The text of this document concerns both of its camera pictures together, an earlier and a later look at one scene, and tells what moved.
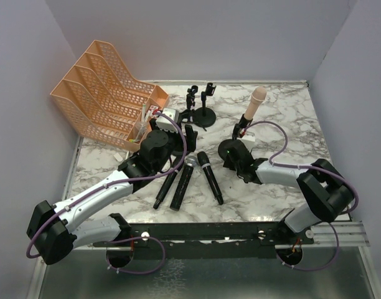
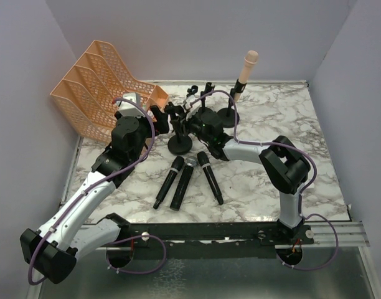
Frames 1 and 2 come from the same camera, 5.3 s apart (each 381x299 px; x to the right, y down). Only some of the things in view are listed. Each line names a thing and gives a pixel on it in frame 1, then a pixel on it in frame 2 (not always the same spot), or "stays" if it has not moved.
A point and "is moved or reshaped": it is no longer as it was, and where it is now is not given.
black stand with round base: (233, 151) is moved or reshaped
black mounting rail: (247, 240) stays
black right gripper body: (238, 131) -> (184, 123)
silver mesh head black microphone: (190, 162) stays
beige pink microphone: (258, 96) -> (251, 59)
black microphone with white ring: (205, 162) stays
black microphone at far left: (163, 193) stays
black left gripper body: (182, 141) -> (160, 119)
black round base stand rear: (204, 117) stays
